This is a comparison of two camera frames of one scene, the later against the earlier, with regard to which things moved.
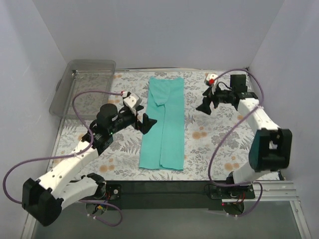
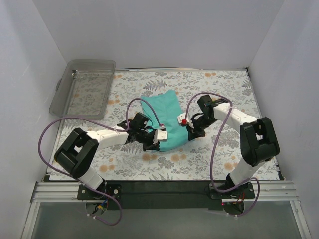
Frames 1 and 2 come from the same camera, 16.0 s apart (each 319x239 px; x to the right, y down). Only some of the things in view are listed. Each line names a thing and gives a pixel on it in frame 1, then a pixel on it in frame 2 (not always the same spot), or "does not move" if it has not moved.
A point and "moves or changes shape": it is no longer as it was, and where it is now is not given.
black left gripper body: x=137 y=120 to x=150 y=142
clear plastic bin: x=82 y=75 does not move
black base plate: x=137 y=195 does not move
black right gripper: x=213 y=98 to x=193 y=129
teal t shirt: x=162 y=146 moves or changes shape
